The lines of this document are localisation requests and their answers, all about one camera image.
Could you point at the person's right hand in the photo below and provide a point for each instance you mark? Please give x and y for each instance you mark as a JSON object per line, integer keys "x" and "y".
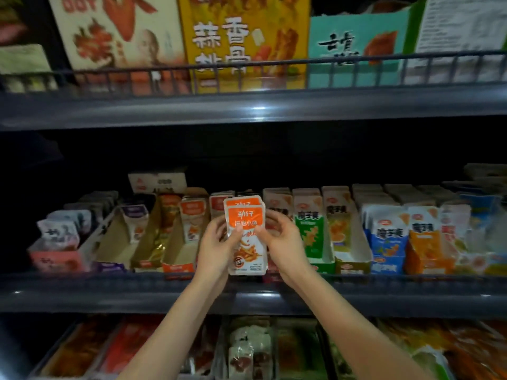
{"x": 287, "y": 249}

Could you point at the person's left hand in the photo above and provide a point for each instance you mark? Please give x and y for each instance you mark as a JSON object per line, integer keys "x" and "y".
{"x": 215, "y": 253}

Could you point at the handful of white orange-top packets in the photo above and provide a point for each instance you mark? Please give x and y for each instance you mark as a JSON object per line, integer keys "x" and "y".
{"x": 245, "y": 213}

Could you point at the grey metal store shelf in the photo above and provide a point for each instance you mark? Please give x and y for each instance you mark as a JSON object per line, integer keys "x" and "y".
{"x": 238, "y": 106}

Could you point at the pink white display carton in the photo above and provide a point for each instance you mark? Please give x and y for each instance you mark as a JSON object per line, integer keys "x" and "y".
{"x": 51, "y": 257}

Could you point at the person's left forearm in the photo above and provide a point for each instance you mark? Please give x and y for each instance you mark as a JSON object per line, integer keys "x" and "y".
{"x": 174, "y": 336}

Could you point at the person's right forearm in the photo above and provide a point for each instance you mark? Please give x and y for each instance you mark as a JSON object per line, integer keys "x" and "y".
{"x": 356, "y": 336}

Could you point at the row of snack display cartons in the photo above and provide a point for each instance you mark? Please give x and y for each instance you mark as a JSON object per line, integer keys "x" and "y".
{"x": 388, "y": 233}

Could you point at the clear plastic tray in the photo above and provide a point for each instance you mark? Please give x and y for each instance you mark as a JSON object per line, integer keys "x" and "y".
{"x": 274, "y": 352}
{"x": 222, "y": 356}
{"x": 97, "y": 374}
{"x": 38, "y": 368}

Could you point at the green orange display carton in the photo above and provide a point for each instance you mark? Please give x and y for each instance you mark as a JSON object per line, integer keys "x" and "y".
{"x": 299, "y": 352}

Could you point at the pile of red snack packets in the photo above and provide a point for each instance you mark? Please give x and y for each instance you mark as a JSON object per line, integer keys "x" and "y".
{"x": 131, "y": 344}

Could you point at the dark orange snack packs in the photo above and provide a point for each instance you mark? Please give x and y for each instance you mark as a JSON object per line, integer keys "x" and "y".
{"x": 79, "y": 348}

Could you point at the green snack packets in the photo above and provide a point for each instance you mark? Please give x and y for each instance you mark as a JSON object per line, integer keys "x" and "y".
{"x": 434, "y": 366}

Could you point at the pile of orange yellow packets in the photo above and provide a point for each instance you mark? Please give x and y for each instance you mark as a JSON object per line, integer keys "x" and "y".
{"x": 475, "y": 344}

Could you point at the green printed carton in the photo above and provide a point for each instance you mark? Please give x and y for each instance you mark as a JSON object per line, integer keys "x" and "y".
{"x": 356, "y": 43}

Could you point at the orange yellow printed carton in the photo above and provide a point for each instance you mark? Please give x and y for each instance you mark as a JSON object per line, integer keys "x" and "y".
{"x": 245, "y": 35}

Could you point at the yellow label dark carton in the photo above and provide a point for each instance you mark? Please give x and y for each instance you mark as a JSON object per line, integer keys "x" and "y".
{"x": 24, "y": 63}

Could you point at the white label carton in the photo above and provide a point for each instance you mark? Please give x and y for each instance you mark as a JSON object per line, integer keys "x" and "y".
{"x": 463, "y": 27}

